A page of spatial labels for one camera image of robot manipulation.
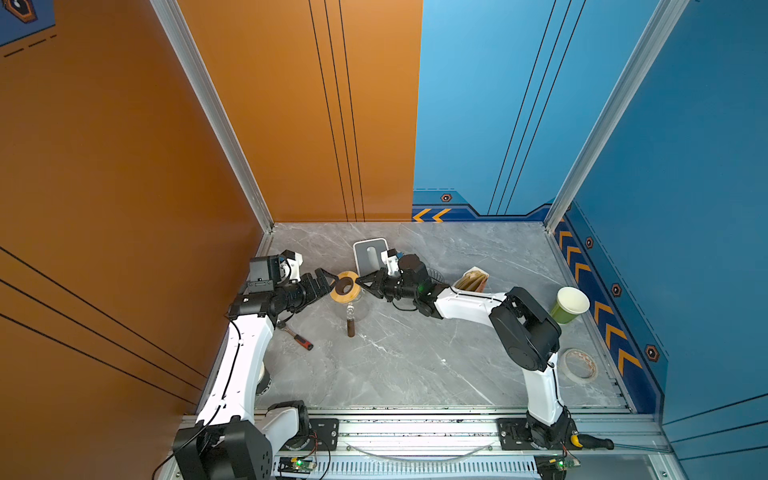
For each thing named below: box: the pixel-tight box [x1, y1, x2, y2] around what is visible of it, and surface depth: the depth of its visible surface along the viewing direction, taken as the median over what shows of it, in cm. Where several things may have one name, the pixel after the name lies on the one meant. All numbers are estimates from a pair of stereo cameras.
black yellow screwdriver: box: [570, 434, 614, 450], surface depth 72 cm
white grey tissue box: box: [352, 237, 389, 277], surface depth 108 cm
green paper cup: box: [550, 286, 591, 324], surface depth 91 cm
